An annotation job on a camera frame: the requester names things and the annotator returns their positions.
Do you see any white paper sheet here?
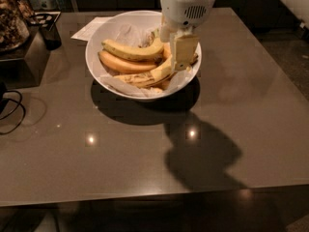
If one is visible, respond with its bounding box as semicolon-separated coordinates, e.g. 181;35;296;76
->
71;16;110;42

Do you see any spotted yellow banana front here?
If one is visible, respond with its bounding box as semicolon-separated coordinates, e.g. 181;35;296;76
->
115;57;173;88

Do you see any white paper bowl liner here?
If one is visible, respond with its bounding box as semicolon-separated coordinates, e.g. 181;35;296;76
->
98;11;198;100

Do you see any orange-yellow banana middle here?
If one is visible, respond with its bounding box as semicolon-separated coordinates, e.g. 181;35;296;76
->
98;50;156;73

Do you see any yellow banana top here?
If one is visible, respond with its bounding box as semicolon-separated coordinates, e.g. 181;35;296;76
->
101;29;164;62

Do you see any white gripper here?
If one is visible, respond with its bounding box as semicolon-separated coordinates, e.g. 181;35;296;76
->
160;0;215;72

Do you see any dark square box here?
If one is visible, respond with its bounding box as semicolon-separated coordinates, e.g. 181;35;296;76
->
0;27;50;89

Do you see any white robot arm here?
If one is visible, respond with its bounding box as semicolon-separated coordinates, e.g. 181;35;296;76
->
160;0;215;72

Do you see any glass jar with snacks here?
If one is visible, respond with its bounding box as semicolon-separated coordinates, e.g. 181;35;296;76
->
0;0;30;52

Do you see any black cable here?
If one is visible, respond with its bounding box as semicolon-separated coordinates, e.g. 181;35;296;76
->
0;82;27;136

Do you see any orange banana right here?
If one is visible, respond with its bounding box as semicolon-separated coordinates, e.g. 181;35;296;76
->
162;43;198;65

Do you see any white ceramic bowl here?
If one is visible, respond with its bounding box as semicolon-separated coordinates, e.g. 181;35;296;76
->
85;11;202;102

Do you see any black patterned holder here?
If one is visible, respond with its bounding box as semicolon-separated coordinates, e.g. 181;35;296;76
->
30;12;62;50

